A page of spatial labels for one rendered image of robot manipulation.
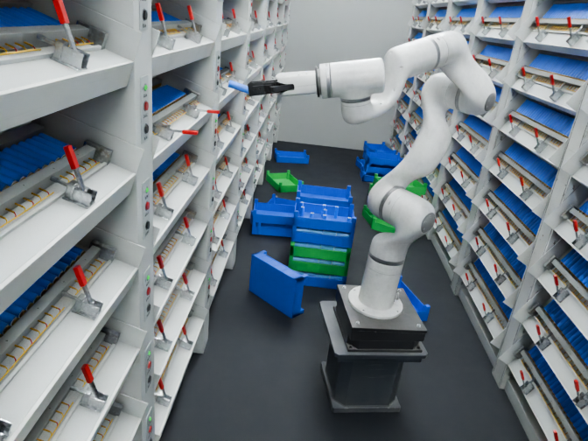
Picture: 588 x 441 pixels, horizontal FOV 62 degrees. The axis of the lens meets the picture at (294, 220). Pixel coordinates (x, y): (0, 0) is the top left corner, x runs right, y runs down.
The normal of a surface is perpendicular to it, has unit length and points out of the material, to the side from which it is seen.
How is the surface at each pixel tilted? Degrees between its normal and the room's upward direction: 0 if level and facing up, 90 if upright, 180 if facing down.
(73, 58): 90
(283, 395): 0
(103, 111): 90
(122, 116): 90
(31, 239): 18
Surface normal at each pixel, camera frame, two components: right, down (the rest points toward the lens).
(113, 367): 0.41, -0.83
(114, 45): -0.05, 0.39
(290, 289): -0.70, 0.21
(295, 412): 0.11, -0.92
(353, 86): -0.04, 0.65
